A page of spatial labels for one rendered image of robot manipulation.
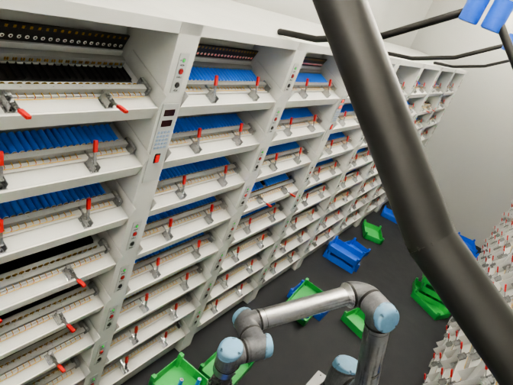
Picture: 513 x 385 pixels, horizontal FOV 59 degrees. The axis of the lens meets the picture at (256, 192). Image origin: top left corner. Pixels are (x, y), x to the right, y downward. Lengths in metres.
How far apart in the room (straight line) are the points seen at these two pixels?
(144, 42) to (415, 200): 1.27
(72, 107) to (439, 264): 1.09
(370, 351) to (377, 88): 1.99
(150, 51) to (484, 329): 1.29
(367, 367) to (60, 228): 1.47
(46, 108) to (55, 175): 0.21
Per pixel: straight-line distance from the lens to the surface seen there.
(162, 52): 1.39
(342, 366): 2.52
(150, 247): 1.81
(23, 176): 1.28
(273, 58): 1.98
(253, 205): 2.36
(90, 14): 1.15
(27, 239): 1.40
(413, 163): 0.23
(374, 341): 2.13
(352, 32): 0.23
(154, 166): 1.52
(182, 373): 2.25
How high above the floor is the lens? 2.00
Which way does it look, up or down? 25 degrees down
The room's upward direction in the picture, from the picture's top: 22 degrees clockwise
